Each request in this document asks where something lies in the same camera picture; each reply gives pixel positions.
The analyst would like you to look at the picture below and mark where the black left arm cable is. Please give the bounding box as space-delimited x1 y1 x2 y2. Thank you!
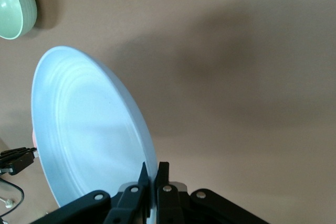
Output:
0 178 25 218

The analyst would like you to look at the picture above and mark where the green bowl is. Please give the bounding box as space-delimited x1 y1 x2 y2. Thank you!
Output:
0 0 38 40

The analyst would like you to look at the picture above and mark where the blue plate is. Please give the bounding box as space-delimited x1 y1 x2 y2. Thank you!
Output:
30 45 160 221

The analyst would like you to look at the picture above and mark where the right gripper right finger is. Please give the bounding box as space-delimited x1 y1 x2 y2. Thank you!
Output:
154 161 271 224

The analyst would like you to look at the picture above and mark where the white power plug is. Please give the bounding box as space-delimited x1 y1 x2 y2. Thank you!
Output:
0 197 15 209

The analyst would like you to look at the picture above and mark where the brown table cover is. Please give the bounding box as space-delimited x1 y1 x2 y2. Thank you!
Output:
0 0 336 224

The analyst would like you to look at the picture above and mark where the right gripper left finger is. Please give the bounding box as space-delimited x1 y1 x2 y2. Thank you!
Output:
31 161 152 224

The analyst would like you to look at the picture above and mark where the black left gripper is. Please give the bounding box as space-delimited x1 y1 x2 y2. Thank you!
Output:
0 146 41 176

